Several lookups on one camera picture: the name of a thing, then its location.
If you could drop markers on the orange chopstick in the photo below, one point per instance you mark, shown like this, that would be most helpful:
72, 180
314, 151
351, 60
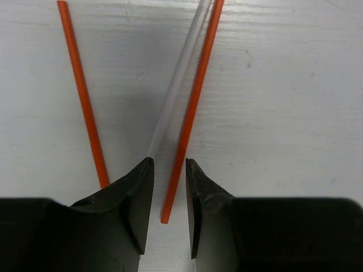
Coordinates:
84, 97
191, 111

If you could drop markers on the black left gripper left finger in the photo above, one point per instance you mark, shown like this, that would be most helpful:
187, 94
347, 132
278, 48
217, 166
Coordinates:
106, 231

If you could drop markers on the orange chopstick left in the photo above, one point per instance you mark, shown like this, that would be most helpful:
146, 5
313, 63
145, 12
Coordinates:
84, 97

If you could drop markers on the orange chopstick right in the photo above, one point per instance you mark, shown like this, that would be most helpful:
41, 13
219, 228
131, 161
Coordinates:
191, 111

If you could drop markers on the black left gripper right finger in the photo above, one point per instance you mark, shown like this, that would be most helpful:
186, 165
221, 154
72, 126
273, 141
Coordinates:
229, 233

